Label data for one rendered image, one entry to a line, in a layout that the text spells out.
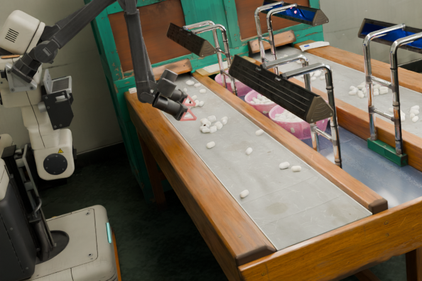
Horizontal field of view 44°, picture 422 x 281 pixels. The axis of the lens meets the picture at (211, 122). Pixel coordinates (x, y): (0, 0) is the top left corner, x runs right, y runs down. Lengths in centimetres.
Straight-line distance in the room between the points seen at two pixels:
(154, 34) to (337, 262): 189
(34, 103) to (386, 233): 151
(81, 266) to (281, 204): 113
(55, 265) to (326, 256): 141
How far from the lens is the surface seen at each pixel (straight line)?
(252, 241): 146
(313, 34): 339
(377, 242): 159
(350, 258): 157
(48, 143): 237
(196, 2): 307
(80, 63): 393
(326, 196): 166
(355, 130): 218
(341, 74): 272
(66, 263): 254
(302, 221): 155
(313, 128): 187
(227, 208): 163
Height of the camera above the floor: 160
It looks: 21 degrees down
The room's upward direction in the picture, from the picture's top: 12 degrees counter-clockwise
